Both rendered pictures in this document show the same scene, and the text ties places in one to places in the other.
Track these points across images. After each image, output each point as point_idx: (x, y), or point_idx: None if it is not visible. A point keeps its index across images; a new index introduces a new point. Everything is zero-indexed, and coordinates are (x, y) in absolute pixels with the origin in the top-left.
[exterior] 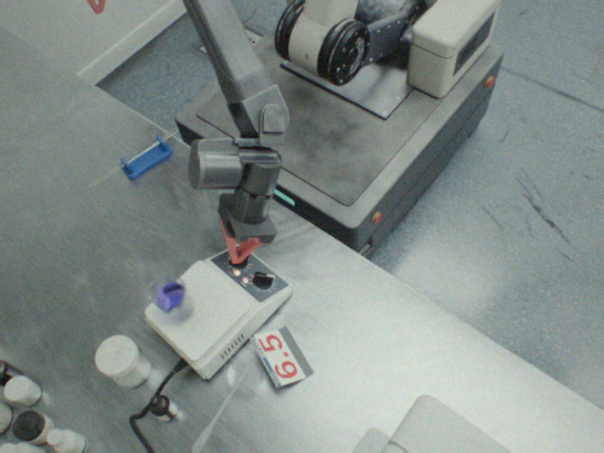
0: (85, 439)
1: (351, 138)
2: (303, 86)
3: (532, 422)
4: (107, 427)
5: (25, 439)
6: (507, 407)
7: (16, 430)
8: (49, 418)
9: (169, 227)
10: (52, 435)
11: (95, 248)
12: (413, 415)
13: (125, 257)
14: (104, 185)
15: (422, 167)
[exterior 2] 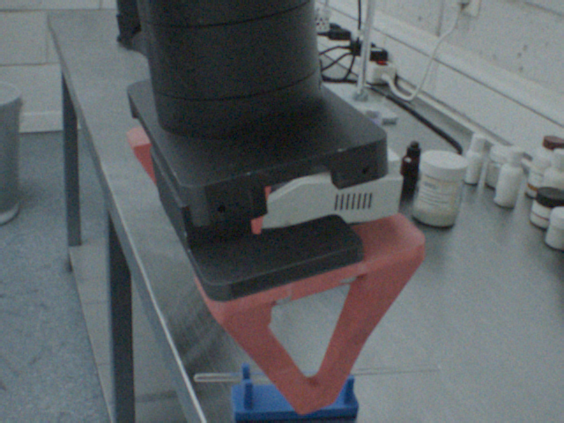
0: (495, 196)
1: None
2: None
3: (122, 99)
4: (473, 202)
5: (553, 187)
6: (128, 106)
7: (563, 193)
8: (534, 218)
9: (319, 300)
10: (518, 150)
11: (453, 326)
12: None
13: (406, 299)
14: (409, 407)
15: None
